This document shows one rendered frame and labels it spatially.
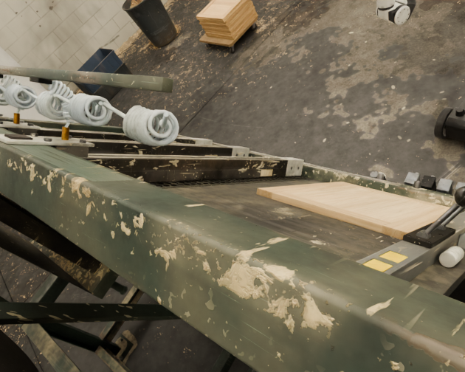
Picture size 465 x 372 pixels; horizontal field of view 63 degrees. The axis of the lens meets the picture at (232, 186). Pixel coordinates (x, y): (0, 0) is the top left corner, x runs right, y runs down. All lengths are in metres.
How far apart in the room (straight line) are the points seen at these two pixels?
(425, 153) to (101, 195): 2.44
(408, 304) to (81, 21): 6.11
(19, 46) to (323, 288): 5.88
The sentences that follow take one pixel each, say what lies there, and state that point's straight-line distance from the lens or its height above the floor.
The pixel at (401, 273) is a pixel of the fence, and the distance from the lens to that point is 0.63.
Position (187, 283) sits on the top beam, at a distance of 0.41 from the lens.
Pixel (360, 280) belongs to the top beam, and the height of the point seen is 1.85.
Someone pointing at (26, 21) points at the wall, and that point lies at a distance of 6.07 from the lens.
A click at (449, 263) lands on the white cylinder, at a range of 0.82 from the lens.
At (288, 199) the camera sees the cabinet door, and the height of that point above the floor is 1.34.
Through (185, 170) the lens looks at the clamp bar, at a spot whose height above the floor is 1.44.
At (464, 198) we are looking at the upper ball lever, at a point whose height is 1.53.
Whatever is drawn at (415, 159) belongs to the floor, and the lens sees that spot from 2.76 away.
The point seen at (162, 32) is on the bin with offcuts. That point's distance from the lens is 5.55.
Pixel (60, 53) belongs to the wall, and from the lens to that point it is 6.19.
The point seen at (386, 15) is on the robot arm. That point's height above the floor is 1.16.
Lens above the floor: 2.17
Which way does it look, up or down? 45 degrees down
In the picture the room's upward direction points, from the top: 38 degrees counter-clockwise
